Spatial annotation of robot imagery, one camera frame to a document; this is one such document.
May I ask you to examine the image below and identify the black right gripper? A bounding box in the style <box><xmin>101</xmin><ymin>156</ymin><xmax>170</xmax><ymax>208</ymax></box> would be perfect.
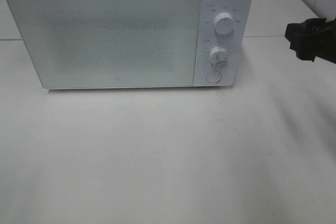
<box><xmin>285</xmin><ymin>18</ymin><xmax>335</xmax><ymax>63</ymax></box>

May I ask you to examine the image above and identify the white timer knob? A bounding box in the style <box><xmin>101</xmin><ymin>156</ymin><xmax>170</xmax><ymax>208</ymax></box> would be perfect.
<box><xmin>208</xmin><ymin>47</ymin><xmax>228</xmax><ymax>65</ymax></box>

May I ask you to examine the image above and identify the round white door button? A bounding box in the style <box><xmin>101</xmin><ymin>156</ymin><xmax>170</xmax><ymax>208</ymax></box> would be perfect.
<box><xmin>206</xmin><ymin>71</ymin><xmax>222</xmax><ymax>83</ymax></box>

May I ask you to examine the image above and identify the white microwave door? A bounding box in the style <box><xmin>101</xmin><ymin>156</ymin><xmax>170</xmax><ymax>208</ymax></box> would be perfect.
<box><xmin>7</xmin><ymin>0</ymin><xmax>200</xmax><ymax>89</ymax></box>

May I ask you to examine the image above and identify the upper white power knob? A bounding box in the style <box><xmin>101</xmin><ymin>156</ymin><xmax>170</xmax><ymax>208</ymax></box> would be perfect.
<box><xmin>213</xmin><ymin>11</ymin><xmax>235</xmax><ymax>35</ymax></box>

